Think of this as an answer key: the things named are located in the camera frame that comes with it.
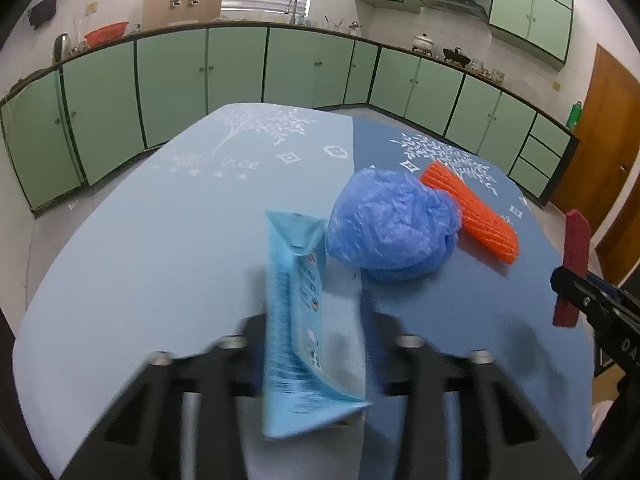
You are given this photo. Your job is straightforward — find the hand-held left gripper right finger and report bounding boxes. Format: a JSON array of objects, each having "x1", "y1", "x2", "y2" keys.
[{"x1": 360, "y1": 305, "x2": 583, "y2": 480}]

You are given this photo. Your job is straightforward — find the green upper kitchen cabinets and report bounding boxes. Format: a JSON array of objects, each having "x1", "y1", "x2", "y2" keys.
[{"x1": 354, "y1": 0, "x2": 575, "y2": 72}]

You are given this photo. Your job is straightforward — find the wooden door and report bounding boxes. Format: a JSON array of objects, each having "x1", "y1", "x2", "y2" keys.
[
  {"x1": 595, "y1": 200, "x2": 640, "y2": 288},
  {"x1": 550, "y1": 42, "x2": 640, "y2": 221}
]

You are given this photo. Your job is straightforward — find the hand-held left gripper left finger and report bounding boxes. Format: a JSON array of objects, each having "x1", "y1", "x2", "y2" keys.
[{"x1": 60, "y1": 315, "x2": 271, "y2": 480}]

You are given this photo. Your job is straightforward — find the light blue printed table mat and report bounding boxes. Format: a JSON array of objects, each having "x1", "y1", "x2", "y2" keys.
[{"x1": 12, "y1": 102, "x2": 361, "y2": 480}]

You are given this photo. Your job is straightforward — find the wooden board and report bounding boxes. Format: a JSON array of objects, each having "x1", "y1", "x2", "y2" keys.
[{"x1": 141, "y1": 0, "x2": 226, "y2": 31}]

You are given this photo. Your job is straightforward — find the green kitchen cabinets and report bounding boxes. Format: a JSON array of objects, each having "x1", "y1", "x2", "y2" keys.
[
  {"x1": 0, "y1": 22, "x2": 581, "y2": 211},
  {"x1": 354, "y1": 0, "x2": 575, "y2": 72}
]

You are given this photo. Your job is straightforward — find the red ribbed card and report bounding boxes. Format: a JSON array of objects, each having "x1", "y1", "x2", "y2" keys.
[{"x1": 552, "y1": 210, "x2": 593, "y2": 328}]

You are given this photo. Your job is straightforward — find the dark cloth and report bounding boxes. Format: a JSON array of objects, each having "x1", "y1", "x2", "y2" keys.
[{"x1": 27, "y1": 0, "x2": 58, "y2": 30}]

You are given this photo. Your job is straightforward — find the orange basin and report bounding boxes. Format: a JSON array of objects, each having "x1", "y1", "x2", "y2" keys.
[{"x1": 83, "y1": 22, "x2": 130, "y2": 46}]

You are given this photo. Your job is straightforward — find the row of glass jars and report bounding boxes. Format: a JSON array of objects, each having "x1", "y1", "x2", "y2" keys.
[{"x1": 470, "y1": 59, "x2": 506, "y2": 83}]

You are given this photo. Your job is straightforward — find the orange foam net sleeve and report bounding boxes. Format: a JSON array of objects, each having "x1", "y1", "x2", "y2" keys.
[{"x1": 419, "y1": 161, "x2": 520, "y2": 266}]

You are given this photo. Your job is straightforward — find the light blue milk carton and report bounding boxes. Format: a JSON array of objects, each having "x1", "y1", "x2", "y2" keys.
[{"x1": 261, "y1": 209, "x2": 373, "y2": 442}]

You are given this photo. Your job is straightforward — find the green lower kitchen cabinets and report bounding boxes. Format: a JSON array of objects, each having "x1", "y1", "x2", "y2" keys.
[{"x1": 0, "y1": 22, "x2": 581, "y2": 211}]

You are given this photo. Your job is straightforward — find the blue plastic bag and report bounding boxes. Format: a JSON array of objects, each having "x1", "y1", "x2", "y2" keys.
[{"x1": 326, "y1": 167, "x2": 463, "y2": 283}]

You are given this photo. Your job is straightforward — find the range hood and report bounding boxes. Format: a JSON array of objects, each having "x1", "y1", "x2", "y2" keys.
[{"x1": 409, "y1": 0, "x2": 491, "y2": 21}]

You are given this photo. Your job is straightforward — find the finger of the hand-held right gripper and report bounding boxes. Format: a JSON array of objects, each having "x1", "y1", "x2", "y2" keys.
[
  {"x1": 590, "y1": 280, "x2": 640, "y2": 311},
  {"x1": 549, "y1": 266, "x2": 596, "y2": 318}
]

